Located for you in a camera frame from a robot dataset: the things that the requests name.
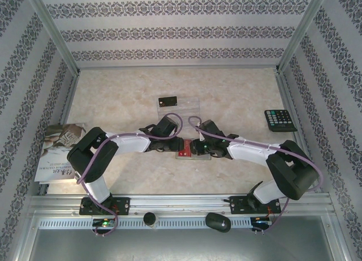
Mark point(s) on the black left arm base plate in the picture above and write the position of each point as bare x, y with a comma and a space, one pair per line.
123, 205

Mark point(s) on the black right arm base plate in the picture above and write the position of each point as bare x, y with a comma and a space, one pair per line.
237, 205

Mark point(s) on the clear card holder case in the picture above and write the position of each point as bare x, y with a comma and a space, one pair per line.
205, 157

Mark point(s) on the magazine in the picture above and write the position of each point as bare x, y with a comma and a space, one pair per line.
56, 142

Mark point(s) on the grey metal panel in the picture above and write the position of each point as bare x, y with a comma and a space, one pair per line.
181, 247

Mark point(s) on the right control board green light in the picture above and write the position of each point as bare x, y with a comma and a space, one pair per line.
261, 221

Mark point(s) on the small jar with black lid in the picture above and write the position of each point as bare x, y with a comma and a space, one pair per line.
150, 219

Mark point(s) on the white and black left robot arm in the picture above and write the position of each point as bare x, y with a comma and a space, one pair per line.
130, 143

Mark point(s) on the black credit card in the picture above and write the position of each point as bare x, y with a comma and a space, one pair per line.
168, 101

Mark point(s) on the aluminium frame post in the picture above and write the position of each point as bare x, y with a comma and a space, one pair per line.
58, 37
296, 37

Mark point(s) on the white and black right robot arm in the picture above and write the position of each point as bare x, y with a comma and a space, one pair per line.
249, 152

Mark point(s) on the red VIP credit card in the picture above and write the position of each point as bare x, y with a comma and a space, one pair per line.
187, 149

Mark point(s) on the clear acrylic tray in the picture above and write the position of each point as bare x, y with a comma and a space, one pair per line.
189, 108

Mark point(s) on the aluminium mounting rail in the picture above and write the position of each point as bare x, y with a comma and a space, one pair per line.
181, 201

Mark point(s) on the aluminium side rail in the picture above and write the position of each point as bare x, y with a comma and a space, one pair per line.
288, 102
69, 99

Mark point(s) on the black computer mouse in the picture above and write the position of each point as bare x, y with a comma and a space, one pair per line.
217, 222

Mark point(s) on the left control board green light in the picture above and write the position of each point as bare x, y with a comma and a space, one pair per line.
104, 223

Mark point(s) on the black calculator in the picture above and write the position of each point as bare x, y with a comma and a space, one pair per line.
280, 119

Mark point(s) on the control board green light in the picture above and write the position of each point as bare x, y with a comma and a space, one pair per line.
261, 221
104, 223

